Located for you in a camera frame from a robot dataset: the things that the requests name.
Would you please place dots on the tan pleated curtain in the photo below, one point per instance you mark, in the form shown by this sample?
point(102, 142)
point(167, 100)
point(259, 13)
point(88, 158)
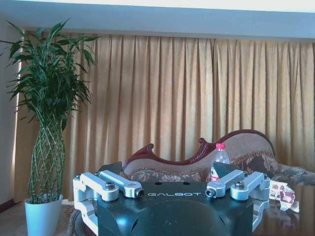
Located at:
point(172, 98)

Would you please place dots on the floral sofa with red-brown frame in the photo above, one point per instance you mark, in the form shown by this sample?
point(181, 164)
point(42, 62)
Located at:
point(177, 169)

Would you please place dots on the crumpled red and white wrapper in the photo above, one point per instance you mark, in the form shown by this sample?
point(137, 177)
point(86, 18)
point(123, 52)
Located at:
point(285, 195)

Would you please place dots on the white plant pot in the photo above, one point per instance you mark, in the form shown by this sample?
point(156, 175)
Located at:
point(43, 216)

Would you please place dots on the patterned floor rug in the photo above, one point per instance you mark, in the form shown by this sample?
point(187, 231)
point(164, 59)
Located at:
point(67, 205)

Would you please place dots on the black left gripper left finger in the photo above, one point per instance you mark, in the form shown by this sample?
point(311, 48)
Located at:
point(115, 183)

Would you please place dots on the clear bottle with pink cap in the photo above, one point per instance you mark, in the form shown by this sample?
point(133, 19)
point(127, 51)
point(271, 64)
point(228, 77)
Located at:
point(221, 156)

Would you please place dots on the green braided bamboo plant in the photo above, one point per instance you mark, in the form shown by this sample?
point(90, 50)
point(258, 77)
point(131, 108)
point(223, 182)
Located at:
point(46, 81)

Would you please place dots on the brown floral sofa cushion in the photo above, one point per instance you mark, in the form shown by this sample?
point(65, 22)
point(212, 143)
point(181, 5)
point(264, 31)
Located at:
point(256, 159)

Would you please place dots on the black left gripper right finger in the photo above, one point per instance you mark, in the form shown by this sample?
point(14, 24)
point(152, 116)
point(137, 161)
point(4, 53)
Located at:
point(229, 183)

